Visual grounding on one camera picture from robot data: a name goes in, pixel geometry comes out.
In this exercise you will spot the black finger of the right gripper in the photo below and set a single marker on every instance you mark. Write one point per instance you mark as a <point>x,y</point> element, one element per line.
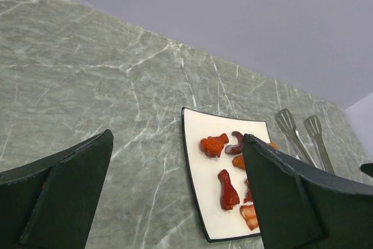
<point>367,168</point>

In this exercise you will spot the red crispy meat strip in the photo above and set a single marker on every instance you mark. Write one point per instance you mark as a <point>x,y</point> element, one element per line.
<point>248,196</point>

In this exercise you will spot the small orange food chunk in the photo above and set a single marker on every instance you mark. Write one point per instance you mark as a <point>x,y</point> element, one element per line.
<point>272,144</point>

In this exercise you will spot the orange glazed food piece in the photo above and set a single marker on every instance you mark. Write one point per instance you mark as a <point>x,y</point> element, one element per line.
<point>238,162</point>

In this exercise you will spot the white rectangular plate, black rim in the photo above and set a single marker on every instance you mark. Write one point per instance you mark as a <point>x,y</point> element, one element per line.
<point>218,224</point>

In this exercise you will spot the steel serving tongs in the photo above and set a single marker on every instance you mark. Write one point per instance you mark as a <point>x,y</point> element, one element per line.
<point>312,124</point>

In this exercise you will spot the red chicken drumstick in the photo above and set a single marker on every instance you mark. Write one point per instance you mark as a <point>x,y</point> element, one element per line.
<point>229,197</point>

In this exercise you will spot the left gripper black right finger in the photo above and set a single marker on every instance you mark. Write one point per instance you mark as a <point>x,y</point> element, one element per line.
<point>300,206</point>

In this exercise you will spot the dark purple curved sausage piece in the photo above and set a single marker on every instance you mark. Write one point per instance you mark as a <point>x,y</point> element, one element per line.
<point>237,148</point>

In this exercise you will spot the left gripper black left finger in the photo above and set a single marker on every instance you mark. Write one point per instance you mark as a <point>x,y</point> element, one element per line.
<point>51,203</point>

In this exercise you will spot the orange fried chicken wing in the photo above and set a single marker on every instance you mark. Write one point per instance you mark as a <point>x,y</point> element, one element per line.
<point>213,145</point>

